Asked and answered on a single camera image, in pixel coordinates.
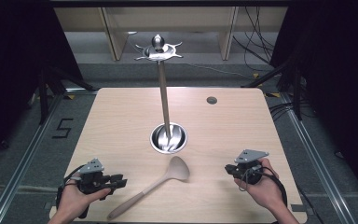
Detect person's left hand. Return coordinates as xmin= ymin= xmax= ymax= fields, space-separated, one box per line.
xmin=57 ymin=177 xmax=112 ymax=220

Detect person's right hand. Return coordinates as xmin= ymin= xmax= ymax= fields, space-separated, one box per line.
xmin=234 ymin=157 xmax=289 ymax=215

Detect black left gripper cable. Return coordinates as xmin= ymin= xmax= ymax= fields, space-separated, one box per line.
xmin=55 ymin=164 xmax=90 ymax=219

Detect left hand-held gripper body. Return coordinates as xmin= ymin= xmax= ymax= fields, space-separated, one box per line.
xmin=77 ymin=158 xmax=114 ymax=196

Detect steel utensil rack stand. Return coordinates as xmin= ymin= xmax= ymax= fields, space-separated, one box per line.
xmin=133 ymin=34 xmax=188 ymax=155

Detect aluminium floor rail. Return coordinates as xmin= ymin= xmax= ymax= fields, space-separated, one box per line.
xmin=0 ymin=89 xmax=68 ymax=224
xmin=280 ymin=92 xmax=358 ymax=224

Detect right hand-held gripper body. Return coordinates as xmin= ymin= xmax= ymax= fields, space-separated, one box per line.
xmin=233 ymin=149 xmax=270 ymax=186

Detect light wooden shelf unit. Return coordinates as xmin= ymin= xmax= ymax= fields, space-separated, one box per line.
xmin=53 ymin=6 xmax=289 ymax=62

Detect black curtain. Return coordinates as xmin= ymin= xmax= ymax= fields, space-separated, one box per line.
xmin=269 ymin=0 xmax=358 ymax=208
xmin=0 ymin=0 xmax=86 ymax=171

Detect black hanging cables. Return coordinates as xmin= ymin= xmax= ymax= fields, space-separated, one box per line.
xmin=232 ymin=6 xmax=276 ymax=64

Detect black floor cables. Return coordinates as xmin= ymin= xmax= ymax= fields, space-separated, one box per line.
xmin=268 ymin=101 xmax=316 ymax=122

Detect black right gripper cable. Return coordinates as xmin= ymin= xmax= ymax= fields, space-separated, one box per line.
xmin=241 ymin=166 xmax=289 ymax=208

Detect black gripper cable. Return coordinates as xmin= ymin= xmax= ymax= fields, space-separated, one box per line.
xmin=55 ymin=164 xmax=90 ymax=219
xmin=241 ymin=166 xmax=289 ymax=208

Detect beige ladle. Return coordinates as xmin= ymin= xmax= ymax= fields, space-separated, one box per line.
xmin=106 ymin=155 xmax=191 ymax=221

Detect thin white floor cable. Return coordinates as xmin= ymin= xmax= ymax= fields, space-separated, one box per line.
xmin=180 ymin=63 xmax=254 ymax=79

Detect black tripod stand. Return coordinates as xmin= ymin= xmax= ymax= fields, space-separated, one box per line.
xmin=241 ymin=59 xmax=306 ymax=121
xmin=36 ymin=60 xmax=98 ymax=126

